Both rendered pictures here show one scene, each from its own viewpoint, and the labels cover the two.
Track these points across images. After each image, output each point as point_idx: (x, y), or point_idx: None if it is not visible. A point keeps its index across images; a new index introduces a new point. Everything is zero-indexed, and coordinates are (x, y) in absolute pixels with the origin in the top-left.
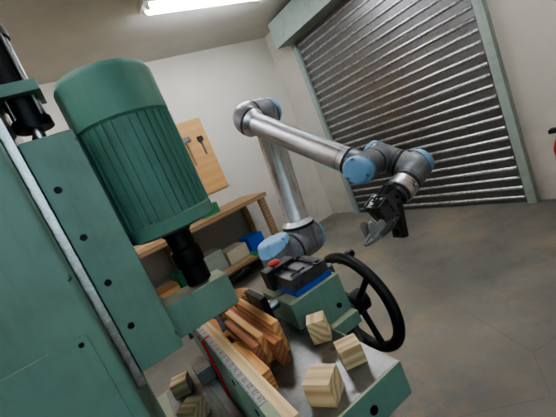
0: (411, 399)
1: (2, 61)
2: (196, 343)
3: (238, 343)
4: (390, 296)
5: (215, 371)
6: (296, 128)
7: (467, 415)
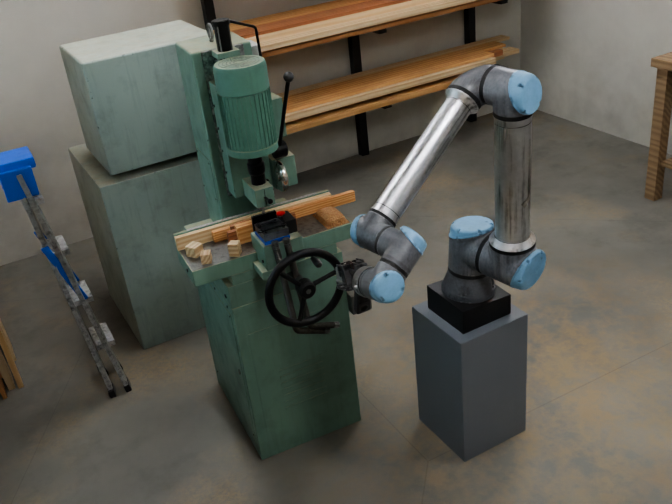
0: (463, 481)
1: (216, 40)
2: None
3: None
4: (265, 288)
5: None
6: (416, 149)
7: None
